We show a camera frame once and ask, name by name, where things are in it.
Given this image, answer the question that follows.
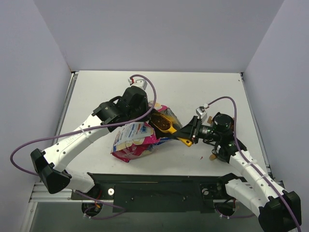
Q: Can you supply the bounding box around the aluminium table edge rail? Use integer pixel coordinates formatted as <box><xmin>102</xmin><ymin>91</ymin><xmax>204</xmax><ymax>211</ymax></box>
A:
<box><xmin>55</xmin><ymin>72</ymin><xmax>79</xmax><ymax>136</ymax></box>

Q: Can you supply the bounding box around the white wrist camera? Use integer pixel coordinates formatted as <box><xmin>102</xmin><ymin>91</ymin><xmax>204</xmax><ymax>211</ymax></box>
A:
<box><xmin>196</xmin><ymin>103</ymin><xmax>209</xmax><ymax>123</ymax></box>
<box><xmin>128</xmin><ymin>77</ymin><xmax>147</xmax><ymax>90</ymax></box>

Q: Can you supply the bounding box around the yellow plastic scoop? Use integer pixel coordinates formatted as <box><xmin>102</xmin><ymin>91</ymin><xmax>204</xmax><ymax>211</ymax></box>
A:
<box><xmin>151</xmin><ymin>110</ymin><xmax>193</xmax><ymax>147</ymax></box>

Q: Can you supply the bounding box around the black mounting base plate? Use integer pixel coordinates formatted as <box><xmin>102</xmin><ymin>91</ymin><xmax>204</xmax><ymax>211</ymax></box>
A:
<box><xmin>71</xmin><ymin>174</ymin><xmax>237</xmax><ymax>216</ymax></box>

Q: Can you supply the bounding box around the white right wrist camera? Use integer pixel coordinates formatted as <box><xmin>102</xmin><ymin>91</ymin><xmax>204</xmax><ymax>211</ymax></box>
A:
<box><xmin>196</xmin><ymin>103</ymin><xmax>209</xmax><ymax>123</ymax></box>

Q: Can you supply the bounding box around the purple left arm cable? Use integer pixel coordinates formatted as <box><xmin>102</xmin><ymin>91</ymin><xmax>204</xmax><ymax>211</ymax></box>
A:
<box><xmin>10</xmin><ymin>74</ymin><xmax>157</xmax><ymax>176</ymax></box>

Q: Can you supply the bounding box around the black fish print bowl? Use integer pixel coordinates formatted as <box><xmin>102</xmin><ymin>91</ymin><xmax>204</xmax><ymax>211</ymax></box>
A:
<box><xmin>215</xmin><ymin>145</ymin><xmax>231</xmax><ymax>163</ymax></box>

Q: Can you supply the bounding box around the aluminium front frame rail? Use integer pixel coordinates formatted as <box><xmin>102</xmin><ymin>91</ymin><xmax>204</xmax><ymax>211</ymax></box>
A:
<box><xmin>30</xmin><ymin>180</ymin><xmax>289</xmax><ymax>203</ymax></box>

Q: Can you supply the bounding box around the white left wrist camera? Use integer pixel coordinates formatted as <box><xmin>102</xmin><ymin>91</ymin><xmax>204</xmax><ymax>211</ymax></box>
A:
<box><xmin>128</xmin><ymin>77</ymin><xmax>147</xmax><ymax>90</ymax></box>

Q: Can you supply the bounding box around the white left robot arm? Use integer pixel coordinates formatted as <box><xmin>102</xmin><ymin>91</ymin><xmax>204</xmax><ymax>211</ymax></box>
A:
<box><xmin>30</xmin><ymin>85</ymin><xmax>149</xmax><ymax>199</ymax></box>

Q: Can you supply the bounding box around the pink pet food bag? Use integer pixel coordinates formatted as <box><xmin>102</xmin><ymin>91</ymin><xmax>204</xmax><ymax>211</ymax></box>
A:
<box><xmin>110</xmin><ymin>100</ymin><xmax>183</xmax><ymax>163</ymax></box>

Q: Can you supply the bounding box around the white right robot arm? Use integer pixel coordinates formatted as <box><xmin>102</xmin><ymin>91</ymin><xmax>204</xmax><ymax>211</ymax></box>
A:
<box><xmin>173</xmin><ymin>113</ymin><xmax>302</xmax><ymax>232</ymax></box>

